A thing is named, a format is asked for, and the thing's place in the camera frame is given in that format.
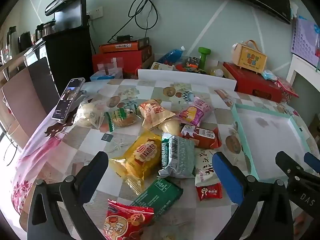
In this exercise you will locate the grey green snack packet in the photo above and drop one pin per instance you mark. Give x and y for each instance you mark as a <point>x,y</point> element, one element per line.
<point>177,157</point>

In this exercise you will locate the green striped cookie packet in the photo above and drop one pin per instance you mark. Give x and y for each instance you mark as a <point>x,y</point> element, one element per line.
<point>123,118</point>

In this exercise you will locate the yellow house-shaped box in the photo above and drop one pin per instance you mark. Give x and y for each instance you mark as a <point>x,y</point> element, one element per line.
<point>250,60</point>

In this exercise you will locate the orange snack packet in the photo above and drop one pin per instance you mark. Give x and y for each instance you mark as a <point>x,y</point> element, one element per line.
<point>153,113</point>

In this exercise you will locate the pink cartoon cloth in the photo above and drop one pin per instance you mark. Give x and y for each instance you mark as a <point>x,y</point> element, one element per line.
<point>32,160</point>

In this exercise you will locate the blue water bottle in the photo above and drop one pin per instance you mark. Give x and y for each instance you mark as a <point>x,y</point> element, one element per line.
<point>172,55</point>

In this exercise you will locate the white wall socket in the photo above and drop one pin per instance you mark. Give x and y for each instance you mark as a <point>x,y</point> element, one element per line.
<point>96,13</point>

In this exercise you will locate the brown cardboard carton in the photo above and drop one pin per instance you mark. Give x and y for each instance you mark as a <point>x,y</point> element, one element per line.
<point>315,127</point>

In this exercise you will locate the yellow bread packet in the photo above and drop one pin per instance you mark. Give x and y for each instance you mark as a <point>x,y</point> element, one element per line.
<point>142,155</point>

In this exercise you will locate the small red candy packet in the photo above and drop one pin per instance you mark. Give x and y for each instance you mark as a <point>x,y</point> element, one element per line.
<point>208,191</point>

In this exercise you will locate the silver phone stand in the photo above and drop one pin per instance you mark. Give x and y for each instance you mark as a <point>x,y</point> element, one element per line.
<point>77,100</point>

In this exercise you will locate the checkered printed tablecloth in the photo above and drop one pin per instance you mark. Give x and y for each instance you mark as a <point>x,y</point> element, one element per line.
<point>82,142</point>

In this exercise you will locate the brown chair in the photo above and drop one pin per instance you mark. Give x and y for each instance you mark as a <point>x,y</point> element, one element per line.
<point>18,97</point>

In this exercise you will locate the large red snack packet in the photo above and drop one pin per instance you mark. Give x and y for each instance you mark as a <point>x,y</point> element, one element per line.
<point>125,222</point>

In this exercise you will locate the black kettle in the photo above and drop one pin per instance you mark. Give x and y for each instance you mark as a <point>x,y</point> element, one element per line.
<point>24,41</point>

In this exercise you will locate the open cardboard box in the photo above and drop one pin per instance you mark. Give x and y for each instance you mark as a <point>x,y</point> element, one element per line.
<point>147,63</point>

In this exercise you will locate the large red gift box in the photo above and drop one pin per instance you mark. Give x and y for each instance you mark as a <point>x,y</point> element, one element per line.
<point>132,60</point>

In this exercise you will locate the glossy side counter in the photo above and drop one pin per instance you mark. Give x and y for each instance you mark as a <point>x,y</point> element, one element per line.
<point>35,52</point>

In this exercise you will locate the green dumbbell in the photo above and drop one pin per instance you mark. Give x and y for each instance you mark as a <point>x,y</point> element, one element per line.
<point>203,57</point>

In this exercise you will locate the red brown snack packet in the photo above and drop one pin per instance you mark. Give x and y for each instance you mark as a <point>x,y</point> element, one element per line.
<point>202,136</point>

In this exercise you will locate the smartphone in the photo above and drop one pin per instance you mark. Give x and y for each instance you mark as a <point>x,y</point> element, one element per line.
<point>67,100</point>

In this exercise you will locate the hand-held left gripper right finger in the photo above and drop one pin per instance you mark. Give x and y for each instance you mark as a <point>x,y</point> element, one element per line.
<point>226,177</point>

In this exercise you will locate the yellow white carton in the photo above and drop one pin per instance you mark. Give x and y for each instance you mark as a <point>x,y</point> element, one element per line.
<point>160,66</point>

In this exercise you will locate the pudding cup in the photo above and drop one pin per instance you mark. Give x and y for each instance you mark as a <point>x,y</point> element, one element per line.
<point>172,127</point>

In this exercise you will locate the glass kettle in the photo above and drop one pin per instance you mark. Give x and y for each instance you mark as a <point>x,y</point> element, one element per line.
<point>48,28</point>

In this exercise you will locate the pink snack packet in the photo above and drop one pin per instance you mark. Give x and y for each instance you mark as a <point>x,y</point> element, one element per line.
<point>193,112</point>

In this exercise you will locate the white tray with teal rim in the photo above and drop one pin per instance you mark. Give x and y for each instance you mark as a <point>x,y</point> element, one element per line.
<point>270,140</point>

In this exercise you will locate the red flat box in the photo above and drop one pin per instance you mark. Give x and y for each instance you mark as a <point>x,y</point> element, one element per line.
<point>250,82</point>

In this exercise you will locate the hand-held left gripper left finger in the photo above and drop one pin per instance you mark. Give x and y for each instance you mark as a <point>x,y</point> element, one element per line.
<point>93,177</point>

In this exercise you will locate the clear bag with cream bun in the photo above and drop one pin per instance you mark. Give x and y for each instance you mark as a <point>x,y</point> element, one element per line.
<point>86,113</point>

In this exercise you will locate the clear plastic box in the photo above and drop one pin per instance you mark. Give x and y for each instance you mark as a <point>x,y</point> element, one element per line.
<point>110,66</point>

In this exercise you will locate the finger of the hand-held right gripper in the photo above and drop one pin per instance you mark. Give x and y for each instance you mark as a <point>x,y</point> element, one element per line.
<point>312,162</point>
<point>287,162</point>

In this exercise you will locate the small white round container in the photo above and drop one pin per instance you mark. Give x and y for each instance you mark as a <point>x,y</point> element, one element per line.
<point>217,73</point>

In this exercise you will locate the dark green snack packet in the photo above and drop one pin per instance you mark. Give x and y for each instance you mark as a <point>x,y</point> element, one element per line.
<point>160,195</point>

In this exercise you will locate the purple wall calendar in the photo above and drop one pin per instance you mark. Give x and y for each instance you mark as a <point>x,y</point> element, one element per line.
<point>303,40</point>

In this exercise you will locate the white calligraphy snack packet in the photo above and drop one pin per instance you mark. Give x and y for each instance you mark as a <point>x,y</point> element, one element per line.
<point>203,165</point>

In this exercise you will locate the dark small kettle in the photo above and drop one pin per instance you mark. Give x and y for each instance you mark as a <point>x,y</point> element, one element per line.
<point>38,31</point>

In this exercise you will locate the pile of colourful toys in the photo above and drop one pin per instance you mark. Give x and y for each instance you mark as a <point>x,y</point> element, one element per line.
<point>192,63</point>

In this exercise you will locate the orange flat box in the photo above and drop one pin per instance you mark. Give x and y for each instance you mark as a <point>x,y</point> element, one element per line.
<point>120,47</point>

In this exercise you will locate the dark chair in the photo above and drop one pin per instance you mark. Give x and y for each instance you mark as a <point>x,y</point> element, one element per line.
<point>42,80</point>

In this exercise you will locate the red gift packet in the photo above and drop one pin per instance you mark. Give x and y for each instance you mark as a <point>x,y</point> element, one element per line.
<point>287,87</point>

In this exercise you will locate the blue face mask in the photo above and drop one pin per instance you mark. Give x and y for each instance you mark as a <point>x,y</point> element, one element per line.
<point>268,75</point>

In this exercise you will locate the clear tall pitcher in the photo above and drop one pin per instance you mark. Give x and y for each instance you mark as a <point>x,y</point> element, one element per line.
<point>11,40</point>

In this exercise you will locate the small black card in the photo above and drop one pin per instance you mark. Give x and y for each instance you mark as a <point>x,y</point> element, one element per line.
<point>107,137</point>

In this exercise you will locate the white cabinet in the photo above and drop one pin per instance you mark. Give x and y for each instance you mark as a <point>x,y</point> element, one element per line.
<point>292,72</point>

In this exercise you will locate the black power adapter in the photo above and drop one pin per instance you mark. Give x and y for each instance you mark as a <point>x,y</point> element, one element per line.
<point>124,37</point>

